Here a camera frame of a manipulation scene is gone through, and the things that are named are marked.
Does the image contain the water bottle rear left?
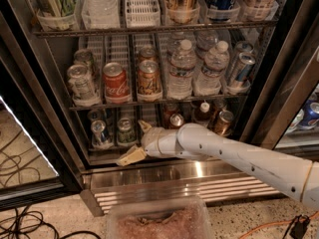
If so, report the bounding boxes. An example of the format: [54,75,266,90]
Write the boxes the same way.
[166,32,185,59]

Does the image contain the closed right fridge door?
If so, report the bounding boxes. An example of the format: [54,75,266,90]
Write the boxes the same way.
[238,0,319,160]

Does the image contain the orange can behind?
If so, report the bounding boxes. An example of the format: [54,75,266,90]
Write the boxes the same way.
[138,47,158,63]

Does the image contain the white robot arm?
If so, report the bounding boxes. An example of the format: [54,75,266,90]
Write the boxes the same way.
[117,120,319,210]

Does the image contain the silver can middle shelf front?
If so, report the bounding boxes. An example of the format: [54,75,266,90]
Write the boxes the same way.
[67,64,96,100]

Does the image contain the silver can middle shelf behind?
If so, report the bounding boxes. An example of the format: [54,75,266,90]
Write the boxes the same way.
[74,49,97,78]

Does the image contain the silver can shelf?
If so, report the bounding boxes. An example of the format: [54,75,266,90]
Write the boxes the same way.
[67,64,96,100]
[74,49,97,78]

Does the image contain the clear plastic bin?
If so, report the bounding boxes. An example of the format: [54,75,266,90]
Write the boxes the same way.
[106,196,212,239]

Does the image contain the orange extension cable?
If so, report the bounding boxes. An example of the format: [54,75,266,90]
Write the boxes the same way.
[238,209,319,239]

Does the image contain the copper can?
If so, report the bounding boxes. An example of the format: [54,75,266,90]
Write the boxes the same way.
[212,111,234,136]
[208,99,227,128]

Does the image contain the water bottle rear right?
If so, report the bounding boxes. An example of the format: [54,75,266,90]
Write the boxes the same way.
[195,30,218,59]

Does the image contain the wire shelf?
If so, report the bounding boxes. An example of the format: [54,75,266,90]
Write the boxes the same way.
[32,20,277,38]
[69,94,248,112]

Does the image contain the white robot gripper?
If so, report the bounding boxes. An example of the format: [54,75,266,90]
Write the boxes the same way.
[116,119,185,166]

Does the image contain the black floor cables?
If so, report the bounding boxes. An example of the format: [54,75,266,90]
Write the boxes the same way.
[0,205,102,239]

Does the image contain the clear water bottle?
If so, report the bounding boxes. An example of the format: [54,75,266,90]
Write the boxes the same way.
[193,41,229,96]
[168,39,196,100]

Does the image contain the slim silver blue can front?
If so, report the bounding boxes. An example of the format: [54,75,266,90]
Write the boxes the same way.
[227,52,255,88]

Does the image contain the copper can bottom behind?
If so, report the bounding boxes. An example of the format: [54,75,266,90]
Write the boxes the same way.
[208,99,227,128]

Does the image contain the middle wire shelf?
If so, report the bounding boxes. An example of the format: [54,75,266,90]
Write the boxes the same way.
[69,94,248,112]

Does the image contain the clear bottle top shelf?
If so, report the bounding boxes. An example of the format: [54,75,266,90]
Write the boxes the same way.
[82,0,120,30]

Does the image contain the slim silver can behind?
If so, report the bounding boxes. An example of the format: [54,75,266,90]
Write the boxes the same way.
[226,41,254,75]

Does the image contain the red can bottom behind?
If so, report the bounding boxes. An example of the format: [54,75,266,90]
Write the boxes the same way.
[162,103,179,127]

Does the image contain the clear water bottle right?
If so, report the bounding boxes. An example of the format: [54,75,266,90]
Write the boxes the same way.
[193,41,229,96]

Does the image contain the open glass fridge door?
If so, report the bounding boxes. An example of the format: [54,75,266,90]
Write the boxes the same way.
[0,67,68,211]

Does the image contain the blue Pepsi can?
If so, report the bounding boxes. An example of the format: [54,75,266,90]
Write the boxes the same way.
[299,102,319,129]

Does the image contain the brown bottle white cap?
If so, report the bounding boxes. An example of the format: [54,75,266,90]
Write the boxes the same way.
[192,102,210,126]

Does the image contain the red Coca-Cola can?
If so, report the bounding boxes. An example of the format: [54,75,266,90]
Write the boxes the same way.
[103,62,129,99]

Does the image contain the white can behind Pepsi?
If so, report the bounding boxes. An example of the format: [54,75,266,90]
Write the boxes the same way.
[286,109,304,133]

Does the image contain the green soda can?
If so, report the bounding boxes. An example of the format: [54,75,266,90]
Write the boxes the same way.
[118,118,137,143]

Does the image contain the blue can behind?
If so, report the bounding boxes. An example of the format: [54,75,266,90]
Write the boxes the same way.
[87,109,113,125]

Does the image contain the stainless fridge base grille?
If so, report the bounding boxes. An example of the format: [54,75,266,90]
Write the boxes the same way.
[80,158,280,216]

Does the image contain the top wire shelf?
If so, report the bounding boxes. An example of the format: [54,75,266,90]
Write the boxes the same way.
[32,20,277,38]

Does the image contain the clear water bottle left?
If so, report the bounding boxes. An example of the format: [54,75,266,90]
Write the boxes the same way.
[168,39,196,100]

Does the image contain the black plug box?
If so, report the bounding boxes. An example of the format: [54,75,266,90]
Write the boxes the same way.
[289,215,310,239]

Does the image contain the copper can bottom front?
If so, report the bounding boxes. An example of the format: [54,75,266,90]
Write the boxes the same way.
[212,111,234,136]

